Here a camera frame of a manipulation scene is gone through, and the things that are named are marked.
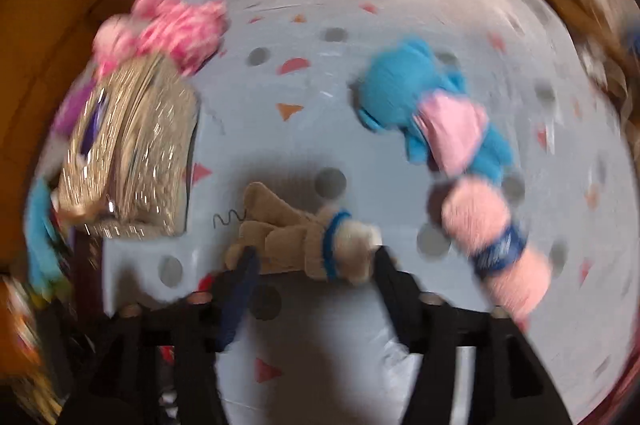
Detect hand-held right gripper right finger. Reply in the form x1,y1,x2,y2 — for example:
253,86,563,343
372,245,573,425

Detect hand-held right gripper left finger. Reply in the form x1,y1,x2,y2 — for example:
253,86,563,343
60,250,263,425

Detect beige plush dog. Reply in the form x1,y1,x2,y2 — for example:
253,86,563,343
222,181,385,286

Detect pink yarn skein blue band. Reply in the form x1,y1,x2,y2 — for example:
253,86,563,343
440,177,553,321

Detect ornate silver tissue box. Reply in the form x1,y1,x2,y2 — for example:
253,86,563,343
57,55,201,238

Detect light blue patterned tablecloth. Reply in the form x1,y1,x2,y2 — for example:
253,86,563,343
30,0,633,425

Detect blue plush with pink dress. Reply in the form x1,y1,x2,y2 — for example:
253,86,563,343
352,36,516,183

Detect teal plush toy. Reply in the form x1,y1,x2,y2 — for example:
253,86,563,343
22,177,68,301

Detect orange patterned cloth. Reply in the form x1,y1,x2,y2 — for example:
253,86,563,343
0,275,46,406

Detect pink spotted plush toy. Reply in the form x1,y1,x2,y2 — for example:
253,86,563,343
92,0,228,78

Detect brown wicker chair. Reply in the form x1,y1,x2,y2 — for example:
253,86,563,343
545,0,640,116

